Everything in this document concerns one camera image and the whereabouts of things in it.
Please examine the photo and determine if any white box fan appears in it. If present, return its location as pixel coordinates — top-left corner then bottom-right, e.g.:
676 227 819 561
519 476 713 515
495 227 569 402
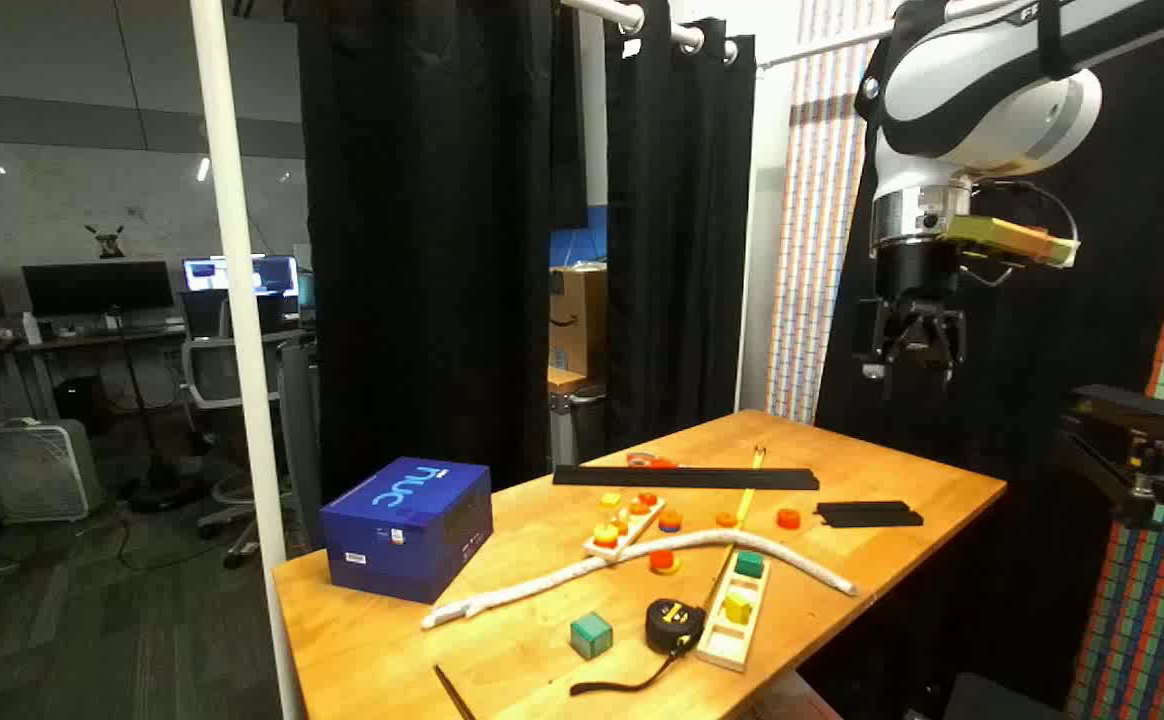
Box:
0 416 103 524

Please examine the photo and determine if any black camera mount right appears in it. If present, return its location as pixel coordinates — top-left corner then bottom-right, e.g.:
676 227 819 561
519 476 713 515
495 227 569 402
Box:
1056 385 1164 533

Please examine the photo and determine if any blue cardboard box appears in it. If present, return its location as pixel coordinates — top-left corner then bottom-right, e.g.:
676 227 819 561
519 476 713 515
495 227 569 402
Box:
320 455 490 603

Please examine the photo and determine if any white braided rope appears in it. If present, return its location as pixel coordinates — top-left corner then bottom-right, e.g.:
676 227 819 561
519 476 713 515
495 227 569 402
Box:
418 528 858 634

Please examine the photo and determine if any black curtain left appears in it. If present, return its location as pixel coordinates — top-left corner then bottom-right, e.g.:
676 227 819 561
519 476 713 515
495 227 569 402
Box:
296 0 558 491

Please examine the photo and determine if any black curtain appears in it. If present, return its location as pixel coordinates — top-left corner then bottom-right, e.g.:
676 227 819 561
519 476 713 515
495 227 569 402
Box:
604 0 756 445
296 0 558 491

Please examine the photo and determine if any long black bar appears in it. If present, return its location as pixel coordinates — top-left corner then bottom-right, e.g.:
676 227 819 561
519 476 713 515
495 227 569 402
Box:
550 469 819 491

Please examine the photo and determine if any cardboard box background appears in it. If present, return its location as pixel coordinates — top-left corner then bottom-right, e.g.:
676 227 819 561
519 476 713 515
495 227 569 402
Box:
548 267 608 385

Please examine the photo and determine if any orange disc on table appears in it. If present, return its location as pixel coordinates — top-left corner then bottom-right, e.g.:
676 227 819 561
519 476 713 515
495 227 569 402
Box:
646 554 676 576

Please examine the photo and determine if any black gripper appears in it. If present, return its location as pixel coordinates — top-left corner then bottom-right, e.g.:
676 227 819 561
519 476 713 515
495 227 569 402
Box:
875 243 964 385

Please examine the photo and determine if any black tape measure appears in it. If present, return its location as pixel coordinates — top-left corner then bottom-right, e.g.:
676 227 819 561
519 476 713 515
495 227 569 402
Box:
569 597 707 695

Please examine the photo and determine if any orange disc right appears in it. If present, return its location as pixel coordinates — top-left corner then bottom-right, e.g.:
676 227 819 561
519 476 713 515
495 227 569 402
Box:
774 510 802 533

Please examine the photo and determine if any computer monitor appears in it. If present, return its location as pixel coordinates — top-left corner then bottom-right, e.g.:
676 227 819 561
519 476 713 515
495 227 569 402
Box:
24 261 170 317

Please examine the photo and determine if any office chair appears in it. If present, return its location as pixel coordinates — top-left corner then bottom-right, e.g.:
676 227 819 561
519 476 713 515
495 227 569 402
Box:
180 336 259 568

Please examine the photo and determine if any yellow ring disc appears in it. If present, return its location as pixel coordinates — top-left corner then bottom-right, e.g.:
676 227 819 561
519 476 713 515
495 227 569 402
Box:
590 524 621 547

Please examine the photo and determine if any white vertical pole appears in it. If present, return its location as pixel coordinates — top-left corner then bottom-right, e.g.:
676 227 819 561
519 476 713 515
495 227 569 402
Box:
189 0 301 720

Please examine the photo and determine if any yellow measuring tape strip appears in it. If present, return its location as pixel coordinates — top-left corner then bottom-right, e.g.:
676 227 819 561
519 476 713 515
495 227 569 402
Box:
702 445 770 603

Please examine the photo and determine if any wrist camera yellow mount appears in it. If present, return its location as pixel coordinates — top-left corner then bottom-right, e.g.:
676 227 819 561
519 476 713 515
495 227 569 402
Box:
940 217 1078 267

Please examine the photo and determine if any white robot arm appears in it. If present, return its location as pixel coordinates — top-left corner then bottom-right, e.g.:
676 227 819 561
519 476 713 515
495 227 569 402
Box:
854 0 1164 380

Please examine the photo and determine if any black curtain right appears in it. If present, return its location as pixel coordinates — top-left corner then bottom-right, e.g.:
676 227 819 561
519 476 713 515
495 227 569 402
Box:
604 0 756 445

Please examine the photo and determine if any green cube block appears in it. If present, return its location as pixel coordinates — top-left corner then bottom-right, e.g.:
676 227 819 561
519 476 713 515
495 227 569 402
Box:
569 614 611 662

